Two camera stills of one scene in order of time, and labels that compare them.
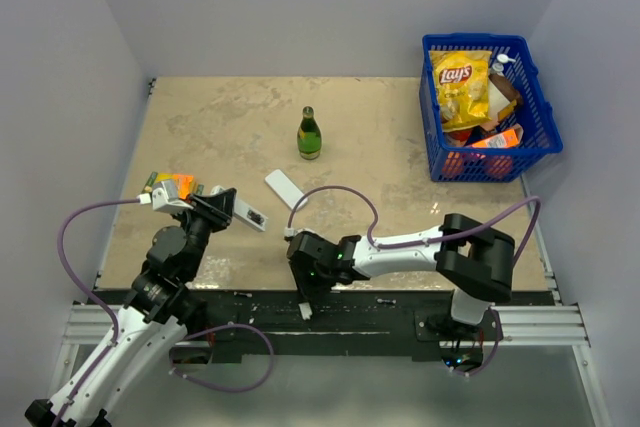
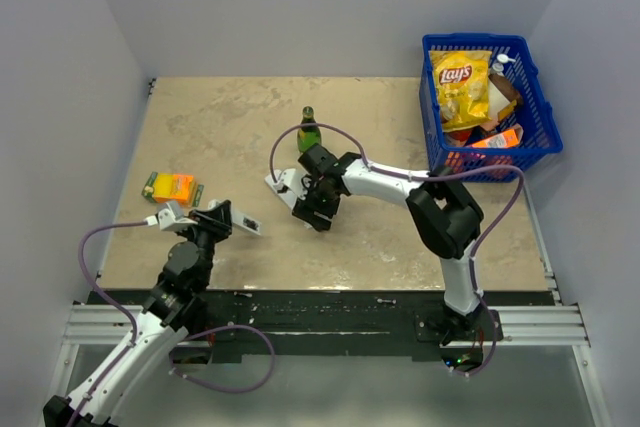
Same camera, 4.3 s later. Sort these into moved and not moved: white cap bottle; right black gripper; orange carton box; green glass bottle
Moved: right black gripper
Not moved: green glass bottle; orange carton box; white cap bottle
